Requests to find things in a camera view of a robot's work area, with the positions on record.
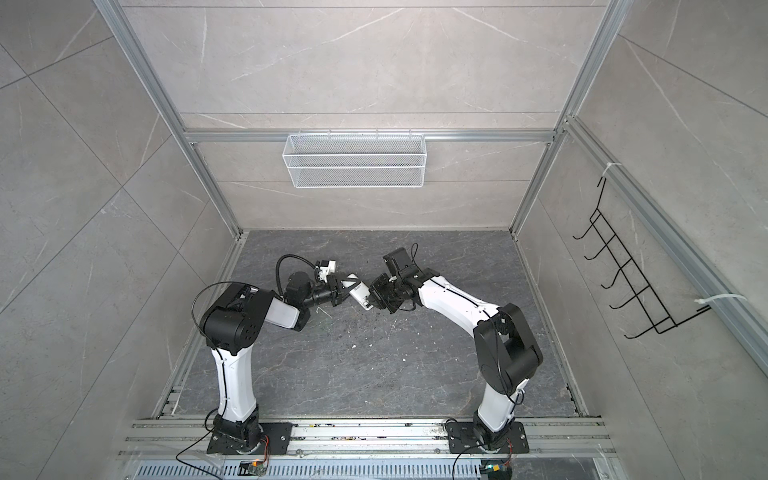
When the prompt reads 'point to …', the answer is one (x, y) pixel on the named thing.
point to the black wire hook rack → (657, 315)
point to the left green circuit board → (256, 467)
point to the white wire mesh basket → (354, 161)
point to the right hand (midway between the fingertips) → (363, 295)
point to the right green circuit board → (496, 469)
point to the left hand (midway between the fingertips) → (360, 278)
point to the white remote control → (361, 293)
